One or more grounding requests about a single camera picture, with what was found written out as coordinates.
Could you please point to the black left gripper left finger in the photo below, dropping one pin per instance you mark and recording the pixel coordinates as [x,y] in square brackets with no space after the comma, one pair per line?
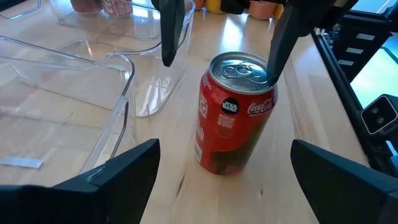
[93,199]

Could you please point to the red Coca-Cola can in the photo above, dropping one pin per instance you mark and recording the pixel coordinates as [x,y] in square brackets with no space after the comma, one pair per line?
[87,4]
[117,7]
[230,133]

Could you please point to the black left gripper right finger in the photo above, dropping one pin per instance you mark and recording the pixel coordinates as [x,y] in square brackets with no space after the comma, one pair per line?
[348,193]

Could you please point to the black table-level camera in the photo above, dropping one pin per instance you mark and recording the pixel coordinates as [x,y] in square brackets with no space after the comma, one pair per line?
[379,115]

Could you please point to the clear plastic bin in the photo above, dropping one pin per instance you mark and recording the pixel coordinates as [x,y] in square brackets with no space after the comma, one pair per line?
[46,124]
[155,77]
[124,28]

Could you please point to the black aluminium table frame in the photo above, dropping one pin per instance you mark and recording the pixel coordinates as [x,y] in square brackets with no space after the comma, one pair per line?
[351,102]

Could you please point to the grey tape strip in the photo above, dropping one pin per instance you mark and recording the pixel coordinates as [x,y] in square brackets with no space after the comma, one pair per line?
[20,162]

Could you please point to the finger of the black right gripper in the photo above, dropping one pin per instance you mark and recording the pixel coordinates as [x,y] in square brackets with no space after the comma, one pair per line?
[289,40]
[172,31]

